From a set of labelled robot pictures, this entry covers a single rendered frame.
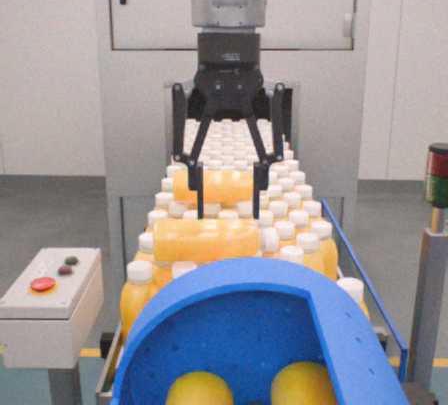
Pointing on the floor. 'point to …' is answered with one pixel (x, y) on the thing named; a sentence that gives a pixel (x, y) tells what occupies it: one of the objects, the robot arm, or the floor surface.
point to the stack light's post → (427, 307)
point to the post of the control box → (65, 386)
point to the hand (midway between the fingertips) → (228, 194)
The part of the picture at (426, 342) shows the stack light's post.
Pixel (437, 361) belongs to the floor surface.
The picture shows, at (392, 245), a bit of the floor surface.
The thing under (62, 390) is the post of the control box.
